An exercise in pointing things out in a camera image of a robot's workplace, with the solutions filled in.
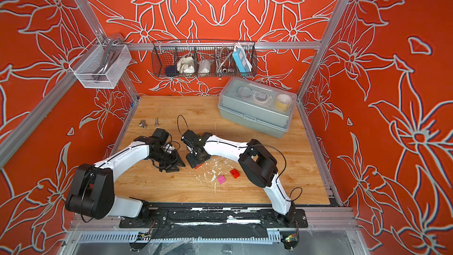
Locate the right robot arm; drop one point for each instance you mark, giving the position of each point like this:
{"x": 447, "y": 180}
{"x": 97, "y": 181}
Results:
{"x": 258, "y": 164}

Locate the white crumpled cloth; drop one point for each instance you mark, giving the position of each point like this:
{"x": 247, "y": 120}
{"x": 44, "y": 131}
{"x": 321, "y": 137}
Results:
{"x": 186, "y": 65}

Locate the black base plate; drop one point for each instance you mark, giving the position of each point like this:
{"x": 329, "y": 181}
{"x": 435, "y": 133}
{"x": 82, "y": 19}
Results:
{"x": 163, "y": 215}

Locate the dark blue round object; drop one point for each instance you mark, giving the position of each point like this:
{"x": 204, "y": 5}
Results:
{"x": 171, "y": 71}

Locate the long red lego brick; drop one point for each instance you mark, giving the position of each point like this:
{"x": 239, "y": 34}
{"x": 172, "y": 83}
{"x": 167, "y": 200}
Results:
{"x": 198, "y": 166}

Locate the yellow tape roll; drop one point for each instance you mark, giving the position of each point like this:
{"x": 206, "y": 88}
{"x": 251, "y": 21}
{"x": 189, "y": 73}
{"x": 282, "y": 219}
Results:
{"x": 283, "y": 102}

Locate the clear plastic storage box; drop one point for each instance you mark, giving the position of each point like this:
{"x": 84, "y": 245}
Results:
{"x": 252, "y": 105}

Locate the black wire basket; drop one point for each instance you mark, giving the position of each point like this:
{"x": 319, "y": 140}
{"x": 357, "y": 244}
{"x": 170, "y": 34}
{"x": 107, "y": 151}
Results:
{"x": 167, "y": 52}

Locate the metal tongs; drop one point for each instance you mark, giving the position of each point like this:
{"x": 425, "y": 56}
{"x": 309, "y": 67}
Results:
{"x": 110, "y": 55}

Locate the blue white box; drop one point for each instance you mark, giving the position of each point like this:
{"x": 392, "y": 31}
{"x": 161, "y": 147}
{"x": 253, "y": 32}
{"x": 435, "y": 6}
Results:
{"x": 242, "y": 62}

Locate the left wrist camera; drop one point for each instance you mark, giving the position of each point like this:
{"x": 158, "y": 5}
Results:
{"x": 168, "y": 148}

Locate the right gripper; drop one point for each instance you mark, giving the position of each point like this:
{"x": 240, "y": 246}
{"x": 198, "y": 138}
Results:
{"x": 192, "y": 162}

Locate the pink lego brick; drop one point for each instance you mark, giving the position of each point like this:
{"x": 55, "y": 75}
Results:
{"x": 221, "y": 179}

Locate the clear plastic wall bin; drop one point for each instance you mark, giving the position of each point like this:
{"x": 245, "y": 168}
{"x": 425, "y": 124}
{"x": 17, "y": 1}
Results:
{"x": 85, "y": 69}

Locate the aluminium frame rail right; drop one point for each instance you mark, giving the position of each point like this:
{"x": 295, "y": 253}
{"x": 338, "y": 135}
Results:
{"x": 328, "y": 182}

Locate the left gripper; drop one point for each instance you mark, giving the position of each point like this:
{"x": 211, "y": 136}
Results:
{"x": 175, "y": 162}

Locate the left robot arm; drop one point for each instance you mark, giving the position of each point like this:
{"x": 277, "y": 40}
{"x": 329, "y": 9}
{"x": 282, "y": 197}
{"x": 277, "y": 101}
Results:
{"x": 92, "y": 191}

